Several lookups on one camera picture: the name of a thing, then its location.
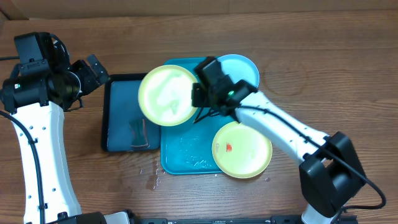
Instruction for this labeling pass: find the black water tray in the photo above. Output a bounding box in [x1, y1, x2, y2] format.
[101, 73, 160, 152]

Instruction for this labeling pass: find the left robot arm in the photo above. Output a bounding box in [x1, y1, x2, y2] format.
[1, 55, 131, 223]

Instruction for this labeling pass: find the teal plastic serving tray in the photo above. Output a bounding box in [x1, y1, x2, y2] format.
[160, 56, 261, 175]

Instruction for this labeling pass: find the green dish sponge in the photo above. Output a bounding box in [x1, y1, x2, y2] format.
[129, 119, 149, 148]

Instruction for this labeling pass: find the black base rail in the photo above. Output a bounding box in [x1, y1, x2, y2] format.
[133, 214, 358, 224]

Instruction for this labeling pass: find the light blue plate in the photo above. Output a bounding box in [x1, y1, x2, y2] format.
[217, 54, 260, 88]

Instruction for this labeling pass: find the yellow-green plate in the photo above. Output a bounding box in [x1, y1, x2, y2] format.
[212, 121, 272, 179]
[138, 65, 198, 126]

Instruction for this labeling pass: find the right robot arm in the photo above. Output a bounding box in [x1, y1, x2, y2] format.
[192, 76, 366, 223]

